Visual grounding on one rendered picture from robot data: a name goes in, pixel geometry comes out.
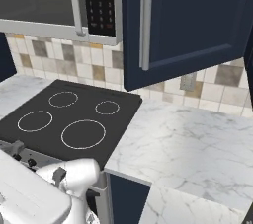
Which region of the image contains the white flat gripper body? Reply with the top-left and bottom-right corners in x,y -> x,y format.
0,149 -> 73,224

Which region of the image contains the navy base cabinet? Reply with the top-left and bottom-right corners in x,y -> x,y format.
108,172 -> 153,224

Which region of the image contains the navy cabinet door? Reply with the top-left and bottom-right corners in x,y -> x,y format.
121,0 -> 253,93

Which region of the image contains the silver stove front panel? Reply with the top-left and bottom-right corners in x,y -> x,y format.
0,139 -> 111,224

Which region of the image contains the black hob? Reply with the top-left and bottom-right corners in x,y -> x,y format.
0,79 -> 143,171

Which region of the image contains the navy wall cabinet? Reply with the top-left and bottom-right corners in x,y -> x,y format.
0,32 -> 18,83
243,27 -> 253,108

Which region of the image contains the silver microwave door handle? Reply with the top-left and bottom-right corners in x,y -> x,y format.
66,0 -> 88,37

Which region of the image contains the silver cabinet door handle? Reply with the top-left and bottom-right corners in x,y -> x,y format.
138,0 -> 154,72

